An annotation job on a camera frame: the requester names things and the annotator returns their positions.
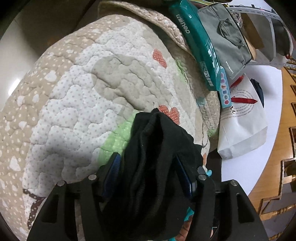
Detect black pants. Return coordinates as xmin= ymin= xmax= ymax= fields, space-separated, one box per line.
xmin=102 ymin=109 xmax=203 ymax=240

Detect person right hand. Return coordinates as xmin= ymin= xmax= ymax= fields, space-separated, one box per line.
xmin=175 ymin=215 xmax=193 ymax=241

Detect turquoise fluffy blanket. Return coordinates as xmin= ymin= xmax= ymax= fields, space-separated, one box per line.
xmin=171 ymin=170 xmax=213 ymax=241

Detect white paper shopping bag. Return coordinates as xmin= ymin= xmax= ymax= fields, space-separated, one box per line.
xmin=217 ymin=74 xmax=267 ymax=160

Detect light blue colourful box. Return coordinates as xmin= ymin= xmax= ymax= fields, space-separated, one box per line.
xmin=219 ymin=66 xmax=232 ymax=108

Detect quilted heart pattern bedspread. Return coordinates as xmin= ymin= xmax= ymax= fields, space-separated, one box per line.
xmin=1 ymin=1 xmax=220 ymax=240

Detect grey laptop bag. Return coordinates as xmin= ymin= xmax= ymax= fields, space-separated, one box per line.
xmin=198 ymin=4 xmax=252 ymax=80

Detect white metal shelf rack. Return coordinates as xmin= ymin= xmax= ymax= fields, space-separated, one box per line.
xmin=228 ymin=5 xmax=293 ymax=69

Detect teal paper ream box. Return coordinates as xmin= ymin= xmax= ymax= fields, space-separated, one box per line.
xmin=168 ymin=1 xmax=221 ymax=91

